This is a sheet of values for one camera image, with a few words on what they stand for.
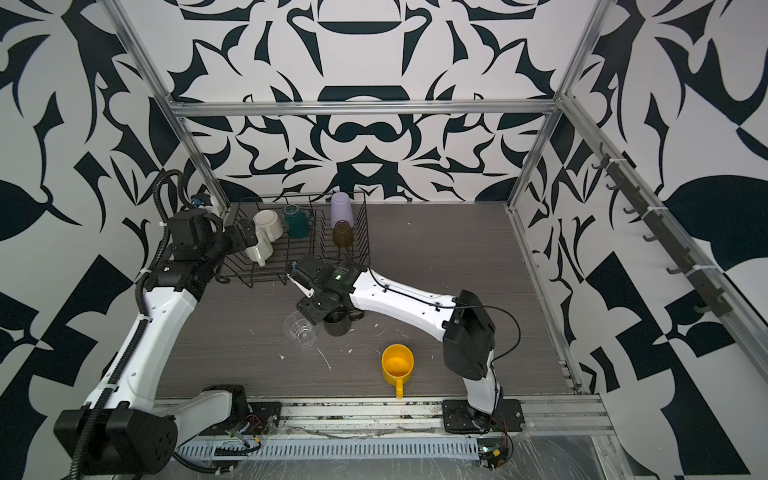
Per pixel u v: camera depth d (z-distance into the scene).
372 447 0.71
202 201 0.64
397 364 0.83
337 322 0.80
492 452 0.71
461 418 0.74
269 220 1.01
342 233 1.02
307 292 0.68
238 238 0.67
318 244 1.00
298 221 1.03
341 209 1.02
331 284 0.55
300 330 0.88
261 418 0.73
